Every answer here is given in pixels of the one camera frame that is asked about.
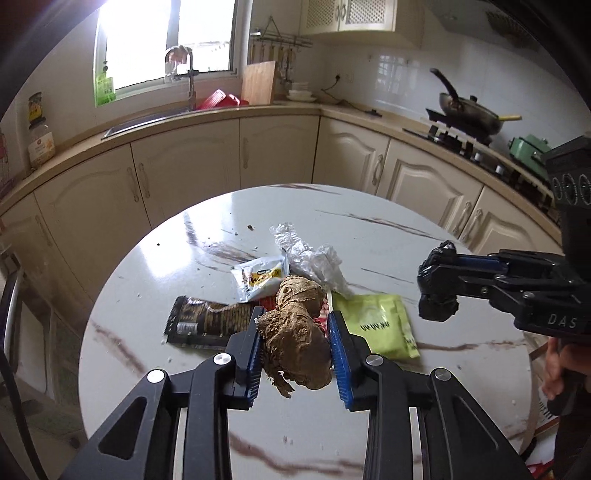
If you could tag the cream lattice-door cabinet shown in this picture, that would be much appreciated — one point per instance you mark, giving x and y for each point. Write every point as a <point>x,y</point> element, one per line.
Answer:
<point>364,14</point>

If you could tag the large clear jar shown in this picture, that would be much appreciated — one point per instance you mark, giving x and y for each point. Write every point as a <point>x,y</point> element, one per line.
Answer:
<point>41,147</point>

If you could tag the white wall outlet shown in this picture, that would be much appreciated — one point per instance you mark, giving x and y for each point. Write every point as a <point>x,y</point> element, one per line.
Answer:
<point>342,77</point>

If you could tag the clear plastic bag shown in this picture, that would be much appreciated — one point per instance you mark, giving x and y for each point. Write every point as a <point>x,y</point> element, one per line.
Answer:
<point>314,263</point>

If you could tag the small yellow-label jar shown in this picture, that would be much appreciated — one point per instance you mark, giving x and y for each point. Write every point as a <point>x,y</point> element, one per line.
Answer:
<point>35,108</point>

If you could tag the wooden cutting board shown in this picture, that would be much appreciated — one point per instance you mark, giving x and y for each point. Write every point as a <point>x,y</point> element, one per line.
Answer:
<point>258,83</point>

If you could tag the brown ginger root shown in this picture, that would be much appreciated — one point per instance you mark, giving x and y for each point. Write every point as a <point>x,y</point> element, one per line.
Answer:
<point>295,341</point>

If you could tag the white and yellow packet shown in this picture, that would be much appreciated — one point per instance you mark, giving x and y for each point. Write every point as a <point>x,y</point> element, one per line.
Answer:
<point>258,281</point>

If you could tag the beige kitchen countertop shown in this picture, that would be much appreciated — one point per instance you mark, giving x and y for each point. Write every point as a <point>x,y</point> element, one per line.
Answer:
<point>277,110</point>

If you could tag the wok lid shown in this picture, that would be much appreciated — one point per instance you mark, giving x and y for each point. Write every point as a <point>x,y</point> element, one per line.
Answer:
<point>475,105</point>

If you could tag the person's right hand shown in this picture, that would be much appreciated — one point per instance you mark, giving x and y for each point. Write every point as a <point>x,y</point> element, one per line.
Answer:
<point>551,369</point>

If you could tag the round marble table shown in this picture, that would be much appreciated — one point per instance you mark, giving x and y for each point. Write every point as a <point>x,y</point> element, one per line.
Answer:
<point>161,258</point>

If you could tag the pink cloth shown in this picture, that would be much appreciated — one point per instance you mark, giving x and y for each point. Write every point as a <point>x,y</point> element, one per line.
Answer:
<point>179,54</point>

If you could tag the stack of white bowls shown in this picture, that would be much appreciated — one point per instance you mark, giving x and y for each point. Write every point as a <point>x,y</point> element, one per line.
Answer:
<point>301,92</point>

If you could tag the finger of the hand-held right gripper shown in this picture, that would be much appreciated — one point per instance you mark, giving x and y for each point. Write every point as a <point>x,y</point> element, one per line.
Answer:
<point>443,279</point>
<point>480,263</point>

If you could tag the black gas stove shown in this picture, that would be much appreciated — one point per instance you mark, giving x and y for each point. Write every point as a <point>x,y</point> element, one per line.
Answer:
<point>461,145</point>

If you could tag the lime green packet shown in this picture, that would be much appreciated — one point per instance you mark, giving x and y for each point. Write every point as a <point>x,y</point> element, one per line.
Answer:
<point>374,323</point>

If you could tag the steel wok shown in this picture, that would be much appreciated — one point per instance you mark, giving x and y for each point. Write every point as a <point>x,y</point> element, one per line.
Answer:
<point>471,115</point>

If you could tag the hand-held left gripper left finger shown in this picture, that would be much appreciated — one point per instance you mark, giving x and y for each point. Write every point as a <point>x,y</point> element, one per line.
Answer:
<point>253,369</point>

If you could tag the red plastic basket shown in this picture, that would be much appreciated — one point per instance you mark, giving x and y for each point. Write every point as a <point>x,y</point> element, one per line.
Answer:
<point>217,99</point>

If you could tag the pale green printed bag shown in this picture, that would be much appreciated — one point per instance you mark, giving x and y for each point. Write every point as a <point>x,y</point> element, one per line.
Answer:
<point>60,383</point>

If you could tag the kitchen window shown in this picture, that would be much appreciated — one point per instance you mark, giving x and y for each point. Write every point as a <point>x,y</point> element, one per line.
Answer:
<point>138,41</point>

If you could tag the green electric cooking pot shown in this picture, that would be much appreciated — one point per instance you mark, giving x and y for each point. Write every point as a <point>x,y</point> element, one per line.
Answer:
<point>531,147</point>

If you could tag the dark brown snack wrapper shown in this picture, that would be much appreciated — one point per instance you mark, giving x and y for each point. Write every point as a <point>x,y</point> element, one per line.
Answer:
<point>207,318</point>

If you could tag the steel sink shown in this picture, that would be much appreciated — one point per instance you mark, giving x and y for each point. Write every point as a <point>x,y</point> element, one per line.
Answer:
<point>138,122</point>

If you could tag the green plastic bottle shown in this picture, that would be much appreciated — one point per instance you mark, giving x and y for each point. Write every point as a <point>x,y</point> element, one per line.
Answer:
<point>105,87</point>

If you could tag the wall-mounted utensil rack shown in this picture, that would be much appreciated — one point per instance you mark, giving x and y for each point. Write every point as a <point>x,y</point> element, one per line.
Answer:
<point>281,40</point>

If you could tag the steel kitchen faucet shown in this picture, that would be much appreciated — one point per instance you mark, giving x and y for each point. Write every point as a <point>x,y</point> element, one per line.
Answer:
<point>191,87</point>

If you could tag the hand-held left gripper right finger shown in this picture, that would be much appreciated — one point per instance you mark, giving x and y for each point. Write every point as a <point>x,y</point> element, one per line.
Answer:
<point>339,364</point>

